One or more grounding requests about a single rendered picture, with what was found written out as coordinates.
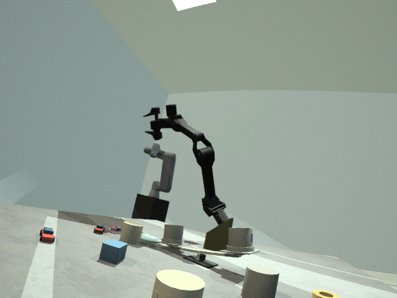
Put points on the blue cube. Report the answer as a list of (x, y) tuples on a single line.
[(113, 251)]

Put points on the orange toy car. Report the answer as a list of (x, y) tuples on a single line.
[(47, 235), (99, 229)]

